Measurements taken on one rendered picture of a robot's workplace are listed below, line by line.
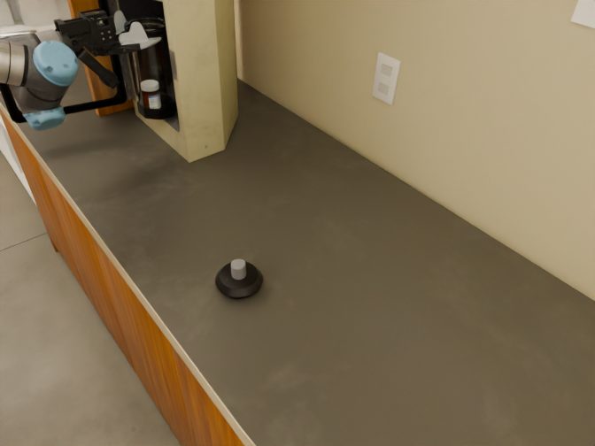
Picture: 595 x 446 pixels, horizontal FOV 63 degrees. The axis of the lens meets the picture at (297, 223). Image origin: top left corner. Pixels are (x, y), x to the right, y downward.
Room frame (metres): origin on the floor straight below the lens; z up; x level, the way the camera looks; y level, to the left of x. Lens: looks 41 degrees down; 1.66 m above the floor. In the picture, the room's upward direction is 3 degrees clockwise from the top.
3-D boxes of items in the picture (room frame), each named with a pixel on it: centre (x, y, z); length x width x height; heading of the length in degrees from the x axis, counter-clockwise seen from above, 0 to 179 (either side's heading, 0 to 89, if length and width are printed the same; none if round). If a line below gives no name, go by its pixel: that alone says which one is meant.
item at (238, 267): (0.64, 0.11, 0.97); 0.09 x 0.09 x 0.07
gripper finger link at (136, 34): (1.11, 0.38, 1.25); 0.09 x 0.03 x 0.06; 107
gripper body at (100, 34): (1.08, 0.49, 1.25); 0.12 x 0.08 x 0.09; 131
